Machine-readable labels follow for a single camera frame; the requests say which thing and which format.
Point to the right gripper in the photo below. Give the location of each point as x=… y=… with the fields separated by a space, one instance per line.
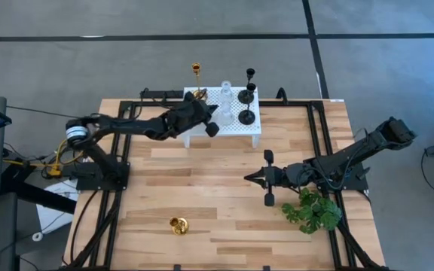
x=283 y=177

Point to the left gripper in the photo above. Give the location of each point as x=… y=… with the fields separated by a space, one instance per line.
x=187 y=118

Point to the clear ribbed glass candle holder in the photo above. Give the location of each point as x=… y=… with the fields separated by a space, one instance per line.
x=225 y=118
x=225 y=94

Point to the black candlestick holder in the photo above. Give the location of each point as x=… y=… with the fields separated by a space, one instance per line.
x=247 y=117
x=242 y=98

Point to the gold candlestick holder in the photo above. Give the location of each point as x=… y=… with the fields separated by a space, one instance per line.
x=181 y=227
x=196 y=69

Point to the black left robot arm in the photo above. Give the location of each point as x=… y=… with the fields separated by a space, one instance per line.
x=134 y=126

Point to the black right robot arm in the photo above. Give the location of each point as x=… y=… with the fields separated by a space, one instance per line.
x=352 y=158

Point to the white perforated metal shelf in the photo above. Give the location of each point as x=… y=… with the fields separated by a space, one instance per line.
x=239 y=130

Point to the black power strip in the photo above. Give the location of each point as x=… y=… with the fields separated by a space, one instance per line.
x=164 y=94

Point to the green plant in white pot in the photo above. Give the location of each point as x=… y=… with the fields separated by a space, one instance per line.
x=315 y=212

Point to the white label sticker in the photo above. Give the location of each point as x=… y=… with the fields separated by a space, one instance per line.
x=337 y=100

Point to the black metal stand base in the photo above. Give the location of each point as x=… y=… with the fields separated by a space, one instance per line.
x=47 y=199

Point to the white paper sheet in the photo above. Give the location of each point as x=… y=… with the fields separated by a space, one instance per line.
x=51 y=214

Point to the black aluminium table frame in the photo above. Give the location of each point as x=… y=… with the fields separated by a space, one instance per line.
x=296 y=103

